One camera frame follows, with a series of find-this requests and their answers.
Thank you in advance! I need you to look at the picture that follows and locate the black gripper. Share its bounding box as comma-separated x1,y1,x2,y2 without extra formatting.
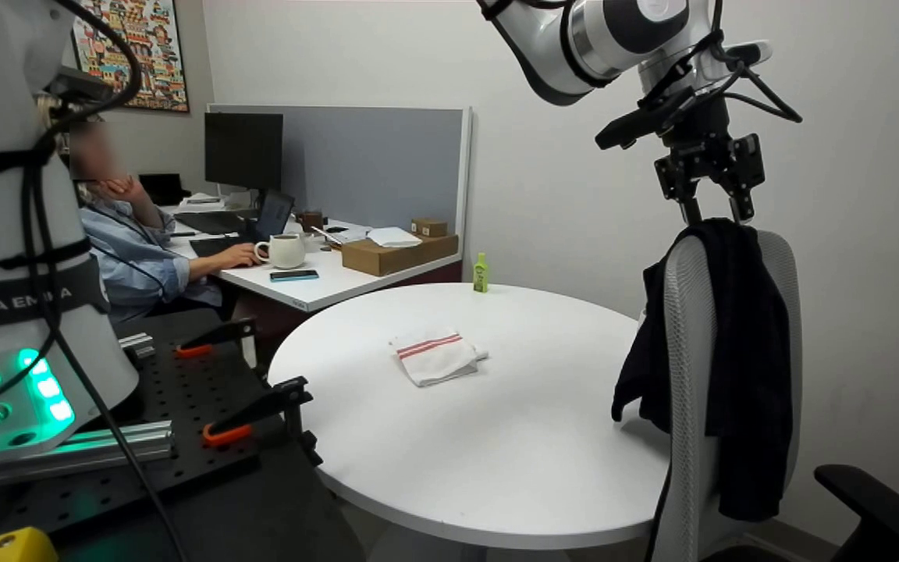
652,129,767,227

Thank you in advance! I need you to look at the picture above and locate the black cloth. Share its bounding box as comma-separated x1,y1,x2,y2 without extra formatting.
607,217,795,525

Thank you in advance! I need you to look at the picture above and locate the grey office chair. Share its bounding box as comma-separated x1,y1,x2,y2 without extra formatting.
645,225,804,562

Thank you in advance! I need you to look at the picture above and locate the black chair armrest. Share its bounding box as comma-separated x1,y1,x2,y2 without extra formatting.
811,463,899,562

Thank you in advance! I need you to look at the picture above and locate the small cardboard box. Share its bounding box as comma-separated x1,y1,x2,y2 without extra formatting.
409,217,450,239

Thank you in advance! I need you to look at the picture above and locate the white towel with red stripes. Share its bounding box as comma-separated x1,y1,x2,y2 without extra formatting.
388,328,490,389

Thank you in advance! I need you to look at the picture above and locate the white paper package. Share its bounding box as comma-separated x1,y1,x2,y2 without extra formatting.
364,225,427,254

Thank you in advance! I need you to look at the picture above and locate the large open cardboard box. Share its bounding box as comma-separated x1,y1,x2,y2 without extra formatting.
339,231,461,279

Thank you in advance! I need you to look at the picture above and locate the grey desk partition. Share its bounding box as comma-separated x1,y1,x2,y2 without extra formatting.
202,103,474,261

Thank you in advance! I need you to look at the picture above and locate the white office desk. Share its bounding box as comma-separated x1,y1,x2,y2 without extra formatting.
163,198,465,314

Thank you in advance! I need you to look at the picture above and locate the cream coffee mug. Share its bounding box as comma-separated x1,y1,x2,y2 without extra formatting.
254,233,309,272

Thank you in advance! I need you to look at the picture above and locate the open laptop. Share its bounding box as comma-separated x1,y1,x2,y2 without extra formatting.
188,192,295,245

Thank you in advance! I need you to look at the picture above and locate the black computer monitor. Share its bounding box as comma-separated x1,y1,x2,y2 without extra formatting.
202,110,287,194

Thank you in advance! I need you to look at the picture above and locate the black orange clamp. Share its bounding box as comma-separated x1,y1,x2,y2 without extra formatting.
196,376,314,452
171,320,259,364

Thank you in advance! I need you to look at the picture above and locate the seated person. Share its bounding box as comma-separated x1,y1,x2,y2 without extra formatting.
57,110,264,326

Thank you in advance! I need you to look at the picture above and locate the black perforated mounting table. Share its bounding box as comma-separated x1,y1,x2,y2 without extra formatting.
0,306,367,562

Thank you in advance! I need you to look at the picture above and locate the yellow object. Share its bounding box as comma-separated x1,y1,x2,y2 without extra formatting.
0,525,63,562

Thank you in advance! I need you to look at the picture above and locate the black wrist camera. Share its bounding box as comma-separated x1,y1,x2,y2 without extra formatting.
593,97,680,153

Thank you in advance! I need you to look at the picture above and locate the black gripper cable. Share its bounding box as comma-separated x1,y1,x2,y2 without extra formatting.
717,41,804,124

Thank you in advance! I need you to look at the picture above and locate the colourful wall painting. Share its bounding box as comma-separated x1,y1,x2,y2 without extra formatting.
66,0,193,116

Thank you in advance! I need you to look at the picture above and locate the aluminium rail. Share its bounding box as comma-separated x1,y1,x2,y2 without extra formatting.
0,415,178,493

